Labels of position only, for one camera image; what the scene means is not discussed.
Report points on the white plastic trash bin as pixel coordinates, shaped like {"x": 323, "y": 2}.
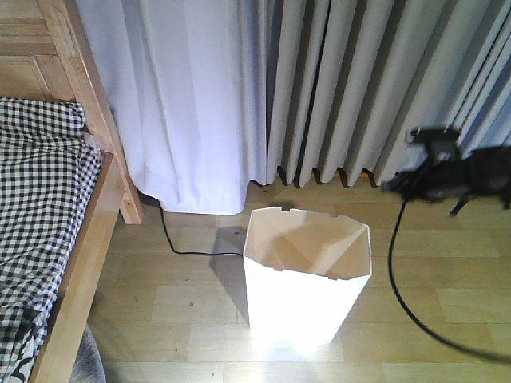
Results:
{"x": 304, "y": 271}

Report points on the light grey curtain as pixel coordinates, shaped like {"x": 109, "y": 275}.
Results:
{"x": 211, "y": 95}

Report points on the grey round rug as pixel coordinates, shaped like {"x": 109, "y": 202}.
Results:
{"x": 88, "y": 365}

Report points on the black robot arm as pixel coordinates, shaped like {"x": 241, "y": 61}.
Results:
{"x": 484, "y": 173}

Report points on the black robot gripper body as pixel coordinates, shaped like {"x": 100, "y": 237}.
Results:
{"x": 433, "y": 182}

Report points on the black white checkered bedding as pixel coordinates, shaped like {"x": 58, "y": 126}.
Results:
{"x": 48, "y": 173}

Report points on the wooden bed frame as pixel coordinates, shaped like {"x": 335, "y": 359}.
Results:
{"x": 45, "y": 56}

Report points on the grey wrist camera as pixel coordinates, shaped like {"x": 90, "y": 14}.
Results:
{"x": 440, "y": 142}

